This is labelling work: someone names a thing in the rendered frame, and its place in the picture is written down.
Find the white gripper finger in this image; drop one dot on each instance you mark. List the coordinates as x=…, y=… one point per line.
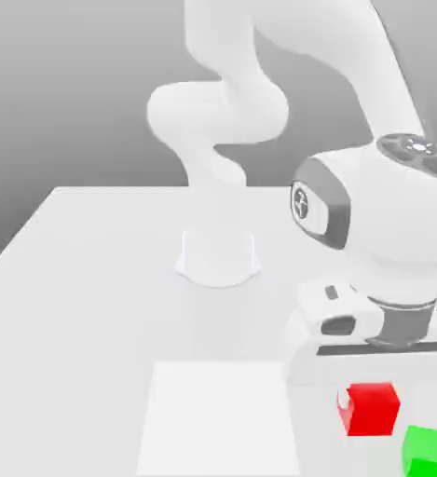
x=345, y=411

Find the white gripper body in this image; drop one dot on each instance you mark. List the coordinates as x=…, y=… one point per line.
x=371, y=369

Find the small red cube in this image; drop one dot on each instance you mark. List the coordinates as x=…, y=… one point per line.
x=372, y=410

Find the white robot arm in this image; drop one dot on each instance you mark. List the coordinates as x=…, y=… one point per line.
x=218, y=111

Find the small green cube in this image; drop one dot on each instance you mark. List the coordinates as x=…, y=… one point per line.
x=426, y=452

